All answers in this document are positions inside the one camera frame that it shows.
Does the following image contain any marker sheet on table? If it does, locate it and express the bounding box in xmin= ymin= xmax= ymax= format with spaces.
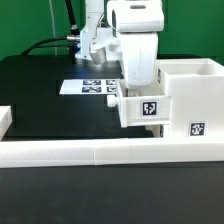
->
xmin=59 ymin=79 xmax=117 ymax=95

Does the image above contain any white drawer box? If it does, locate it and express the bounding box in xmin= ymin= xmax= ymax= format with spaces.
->
xmin=145 ymin=125 xmax=164 ymax=138
xmin=107 ymin=80 xmax=171 ymax=128

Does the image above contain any white drawer box front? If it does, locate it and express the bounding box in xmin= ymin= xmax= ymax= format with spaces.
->
xmin=145 ymin=125 xmax=164 ymax=138

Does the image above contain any white drawer cabinet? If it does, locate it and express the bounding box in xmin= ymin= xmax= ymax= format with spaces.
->
xmin=157 ymin=59 xmax=224 ymax=138

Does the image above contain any white fence left wall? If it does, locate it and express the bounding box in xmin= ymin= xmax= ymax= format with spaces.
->
xmin=0 ymin=106 xmax=12 ymax=141

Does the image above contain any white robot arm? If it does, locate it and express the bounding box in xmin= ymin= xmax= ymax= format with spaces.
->
xmin=77 ymin=0 xmax=164 ymax=94

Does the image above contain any grey camera on gripper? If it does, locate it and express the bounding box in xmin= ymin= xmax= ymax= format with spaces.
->
xmin=107 ymin=0 xmax=164 ymax=33

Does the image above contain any white fence wall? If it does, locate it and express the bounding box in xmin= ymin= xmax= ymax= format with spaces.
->
xmin=0 ymin=106 xmax=12 ymax=141
xmin=0 ymin=137 xmax=224 ymax=168

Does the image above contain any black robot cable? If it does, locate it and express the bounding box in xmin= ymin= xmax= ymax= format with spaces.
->
xmin=20 ymin=0 xmax=82 ymax=64

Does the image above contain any white fence front wall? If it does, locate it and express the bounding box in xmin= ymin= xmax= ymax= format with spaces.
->
xmin=0 ymin=137 xmax=224 ymax=168

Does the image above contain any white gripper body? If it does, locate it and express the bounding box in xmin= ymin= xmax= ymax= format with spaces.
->
xmin=119 ymin=32 xmax=158 ymax=89

